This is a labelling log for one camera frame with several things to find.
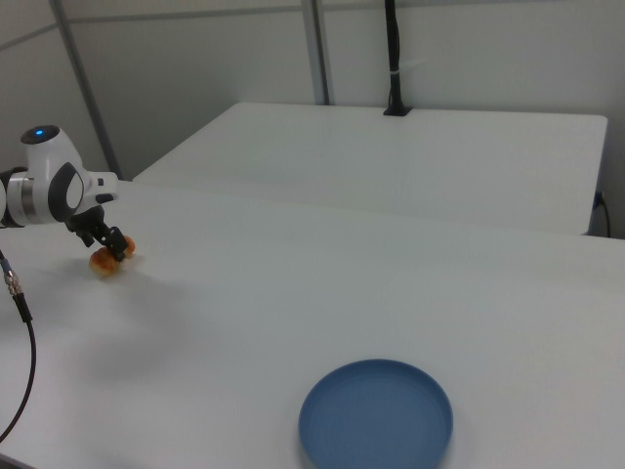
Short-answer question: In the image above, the black camera stand pole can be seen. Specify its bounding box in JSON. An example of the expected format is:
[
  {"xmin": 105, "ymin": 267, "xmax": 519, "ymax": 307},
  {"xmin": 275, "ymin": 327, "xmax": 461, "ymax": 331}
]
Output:
[{"xmin": 382, "ymin": 0, "xmax": 412, "ymax": 118}]

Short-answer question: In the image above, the orange braided bread loaf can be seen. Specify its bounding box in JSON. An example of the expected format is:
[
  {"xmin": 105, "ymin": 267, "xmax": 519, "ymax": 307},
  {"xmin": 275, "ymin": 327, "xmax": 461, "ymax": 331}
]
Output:
[{"xmin": 88, "ymin": 234, "xmax": 138, "ymax": 281}]

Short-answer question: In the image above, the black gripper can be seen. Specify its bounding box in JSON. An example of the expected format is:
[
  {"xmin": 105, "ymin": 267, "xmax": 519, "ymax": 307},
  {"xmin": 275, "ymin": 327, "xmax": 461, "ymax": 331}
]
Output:
[{"xmin": 66, "ymin": 205, "xmax": 130, "ymax": 263}]

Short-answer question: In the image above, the blue round plate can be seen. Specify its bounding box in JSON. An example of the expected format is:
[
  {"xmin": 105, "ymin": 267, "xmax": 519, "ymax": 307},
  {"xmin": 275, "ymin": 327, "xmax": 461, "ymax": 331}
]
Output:
[{"xmin": 298, "ymin": 359, "xmax": 455, "ymax": 469}]

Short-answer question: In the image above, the black wall power cable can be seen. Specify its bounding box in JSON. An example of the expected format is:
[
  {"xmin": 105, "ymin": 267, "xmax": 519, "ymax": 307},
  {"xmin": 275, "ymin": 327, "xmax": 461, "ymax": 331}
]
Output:
[{"xmin": 592, "ymin": 190, "xmax": 613, "ymax": 238}]

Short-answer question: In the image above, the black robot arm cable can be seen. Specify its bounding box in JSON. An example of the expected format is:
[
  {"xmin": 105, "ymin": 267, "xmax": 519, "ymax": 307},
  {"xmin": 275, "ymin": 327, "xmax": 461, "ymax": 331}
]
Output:
[{"xmin": 0, "ymin": 249, "xmax": 39, "ymax": 442}]

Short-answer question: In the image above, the grey vertical wall post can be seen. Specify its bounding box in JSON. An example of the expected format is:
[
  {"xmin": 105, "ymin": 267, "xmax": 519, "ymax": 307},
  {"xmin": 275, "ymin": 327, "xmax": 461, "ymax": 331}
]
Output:
[{"xmin": 300, "ymin": 0, "xmax": 337, "ymax": 106}]

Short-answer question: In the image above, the white zip tie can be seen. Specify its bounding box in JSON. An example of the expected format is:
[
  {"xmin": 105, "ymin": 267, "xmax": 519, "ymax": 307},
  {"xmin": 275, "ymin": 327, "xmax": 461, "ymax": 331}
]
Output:
[{"xmin": 390, "ymin": 60, "xmax": 427, "ymax": 79}]

